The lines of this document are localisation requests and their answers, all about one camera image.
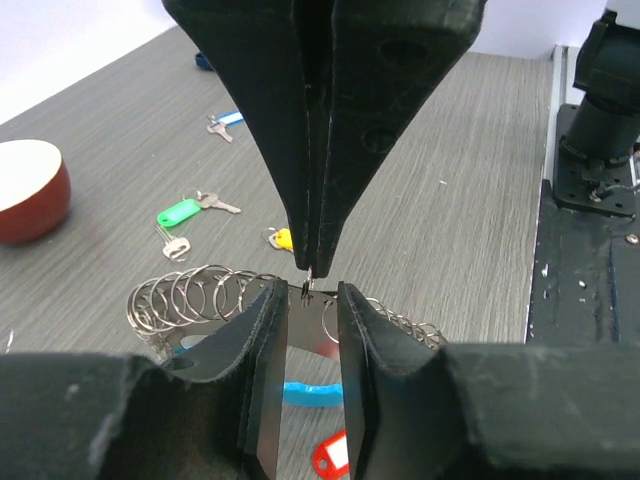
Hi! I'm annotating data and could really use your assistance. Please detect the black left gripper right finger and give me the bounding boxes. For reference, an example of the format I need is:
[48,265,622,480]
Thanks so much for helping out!
[337,283,639,479]

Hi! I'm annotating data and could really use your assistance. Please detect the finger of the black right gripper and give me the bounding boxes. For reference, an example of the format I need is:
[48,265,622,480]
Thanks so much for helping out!
[312,1,485,276]
[164,1,313,270]

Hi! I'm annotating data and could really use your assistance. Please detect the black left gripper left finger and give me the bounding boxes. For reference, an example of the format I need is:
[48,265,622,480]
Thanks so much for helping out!
[1,280,289,479]

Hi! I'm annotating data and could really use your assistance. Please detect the yellow tag key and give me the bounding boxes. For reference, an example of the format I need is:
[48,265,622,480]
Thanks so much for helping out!
[261,227,293,252]

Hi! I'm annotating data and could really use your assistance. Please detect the dark blue tray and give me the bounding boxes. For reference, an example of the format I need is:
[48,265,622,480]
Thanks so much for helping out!
[194,52,215,72]

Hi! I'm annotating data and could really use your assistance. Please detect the blue tag key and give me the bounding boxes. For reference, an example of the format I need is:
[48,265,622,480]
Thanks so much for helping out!
[206,111,244,143]

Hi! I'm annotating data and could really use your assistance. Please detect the red key tag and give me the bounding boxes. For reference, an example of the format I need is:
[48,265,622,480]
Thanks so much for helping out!
[311,430,350,480]

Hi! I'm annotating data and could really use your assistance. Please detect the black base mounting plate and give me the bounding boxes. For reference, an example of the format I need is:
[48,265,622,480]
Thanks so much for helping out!
[525,180,639,345]

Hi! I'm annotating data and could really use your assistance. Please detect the green tag key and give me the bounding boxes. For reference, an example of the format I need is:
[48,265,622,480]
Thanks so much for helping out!
[155,190,242,262]

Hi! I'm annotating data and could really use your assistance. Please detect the red bowl white inside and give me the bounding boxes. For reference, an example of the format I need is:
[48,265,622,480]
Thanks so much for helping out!
[1,139,71,245]

